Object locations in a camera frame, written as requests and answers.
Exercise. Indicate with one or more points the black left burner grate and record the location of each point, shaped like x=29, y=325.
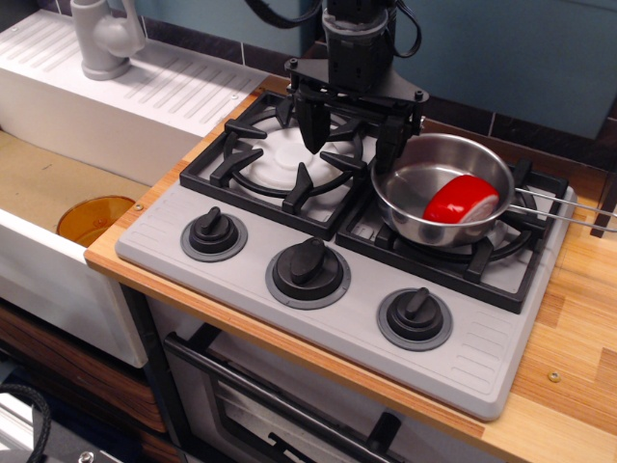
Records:
x=318, y=211

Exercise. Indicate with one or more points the white burner cap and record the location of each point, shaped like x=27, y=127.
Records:
x=283, y=153

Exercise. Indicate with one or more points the black stove knob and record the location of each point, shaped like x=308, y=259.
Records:
x=415, y=319
x=308, y=276
x=214, y=236

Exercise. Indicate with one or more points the black right stove knob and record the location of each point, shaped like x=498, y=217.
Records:
x=415, y=319

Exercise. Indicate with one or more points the black left stove knob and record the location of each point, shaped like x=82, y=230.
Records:
x=214, y=236

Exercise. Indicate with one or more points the black middle stove knob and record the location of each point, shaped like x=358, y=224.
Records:
x=308, y=276

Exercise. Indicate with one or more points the black right burner grate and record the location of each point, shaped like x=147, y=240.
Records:
x=506, y=269

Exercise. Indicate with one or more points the white toy sink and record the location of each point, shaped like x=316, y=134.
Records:
x=66, y=138

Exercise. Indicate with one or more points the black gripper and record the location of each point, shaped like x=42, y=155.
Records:
x=357, y=78

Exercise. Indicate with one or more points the red toy cheese wedge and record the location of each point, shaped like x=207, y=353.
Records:
x=465, y=199

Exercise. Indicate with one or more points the grey toy stove top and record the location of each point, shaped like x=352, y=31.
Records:
x=472, y=371

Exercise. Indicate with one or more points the grey toy faucet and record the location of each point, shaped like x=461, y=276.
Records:
x=106, y=42

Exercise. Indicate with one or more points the orange plastic plate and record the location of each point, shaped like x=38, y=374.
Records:
x=84, y=223

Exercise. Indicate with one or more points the black burner grate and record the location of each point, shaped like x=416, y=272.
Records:
x=506, y=269
x=318, y=211

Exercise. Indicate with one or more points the stainless steel pot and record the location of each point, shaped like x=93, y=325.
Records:
x=427, y=163

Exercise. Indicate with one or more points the toy oven door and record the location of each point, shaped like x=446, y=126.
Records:
x=260, y=408

